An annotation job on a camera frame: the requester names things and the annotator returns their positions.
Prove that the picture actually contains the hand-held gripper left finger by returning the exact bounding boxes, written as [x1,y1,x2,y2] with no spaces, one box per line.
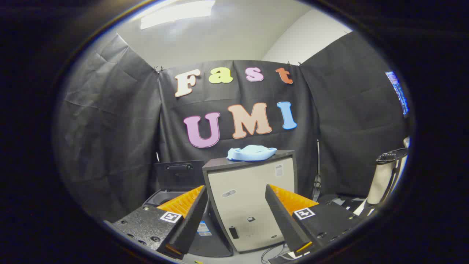
[104,185,208,260]

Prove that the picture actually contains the beige cabinet with grey top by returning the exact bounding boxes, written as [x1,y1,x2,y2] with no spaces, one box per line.
[202,150,298,253]

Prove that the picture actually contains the dark grey washing machine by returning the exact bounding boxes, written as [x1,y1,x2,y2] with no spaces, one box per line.
[143,189,233,258]

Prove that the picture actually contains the white stand with black cap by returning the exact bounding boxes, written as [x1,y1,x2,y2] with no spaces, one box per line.
[366,148,409,206]

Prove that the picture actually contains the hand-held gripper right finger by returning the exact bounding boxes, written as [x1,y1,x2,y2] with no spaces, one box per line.
[265,184,363,257]

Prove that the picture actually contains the black floor cables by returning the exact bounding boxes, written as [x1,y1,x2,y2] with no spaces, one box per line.
[261,243,291,264]

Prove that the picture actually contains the black backdrop cloth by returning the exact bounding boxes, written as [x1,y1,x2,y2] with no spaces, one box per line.
[55,31,414,222]

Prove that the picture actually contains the light blue shirt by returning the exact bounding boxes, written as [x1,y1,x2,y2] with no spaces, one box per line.
[227,145,277,162]

